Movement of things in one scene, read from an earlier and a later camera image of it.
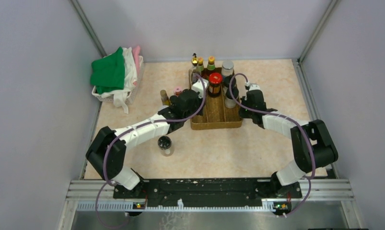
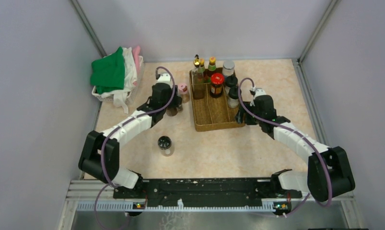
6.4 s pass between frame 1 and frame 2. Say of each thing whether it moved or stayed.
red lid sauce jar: stayed
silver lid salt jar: stayed
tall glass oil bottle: moved
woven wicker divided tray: stayed
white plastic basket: stayed
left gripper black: moved
